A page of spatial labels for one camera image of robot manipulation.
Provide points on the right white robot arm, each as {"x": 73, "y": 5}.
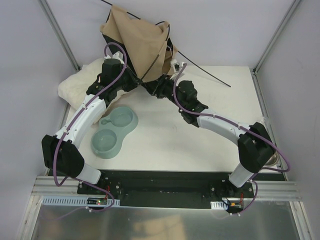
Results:
{"x": 253, "y": 141}

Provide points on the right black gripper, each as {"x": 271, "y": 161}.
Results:
{"x": 155, "y": 85}

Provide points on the right aluminium frame post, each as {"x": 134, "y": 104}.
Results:
{"x": 281, "y": 27}

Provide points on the aluminium frame post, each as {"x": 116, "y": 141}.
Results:
{"x": 281, "y": 27}
{"x": 59, "y": 33}

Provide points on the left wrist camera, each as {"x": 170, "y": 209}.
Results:
{"x": 118, "y": 56}

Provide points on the green double pet bowl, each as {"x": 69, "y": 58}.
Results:
{"x": 107, "y": 141}

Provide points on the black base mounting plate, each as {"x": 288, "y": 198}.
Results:
{"x": 171, "y": 189}

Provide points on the white cable duct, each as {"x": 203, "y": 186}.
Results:
{"x": 221, "y": 205}
{"x": 79, "y": 201}

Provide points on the left white cable duct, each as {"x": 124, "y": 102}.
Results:
{"x": 79, "y": 201}

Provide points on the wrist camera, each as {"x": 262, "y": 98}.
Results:
{"x": 176, "y": 66}
{"x": 118, "y": 56}

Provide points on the beige pet tent fabric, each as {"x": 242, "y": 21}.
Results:
{"x": 130, "y": 34}

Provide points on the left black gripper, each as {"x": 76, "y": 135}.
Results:
{"x": 131, "y": 77}

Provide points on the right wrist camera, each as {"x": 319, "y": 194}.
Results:
{"x": 176, "y": 66}

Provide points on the stainless steel bowl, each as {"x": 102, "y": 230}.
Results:
{"x": 273, "y": 160}

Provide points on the white fluffy cushion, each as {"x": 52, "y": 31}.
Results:
{"x": 73, "y": 89}

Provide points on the left aluminium frame post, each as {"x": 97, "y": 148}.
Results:
{"x": 59, "y": 33}

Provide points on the right white cable duct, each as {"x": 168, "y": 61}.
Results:
{"x": 221, "y": 205}

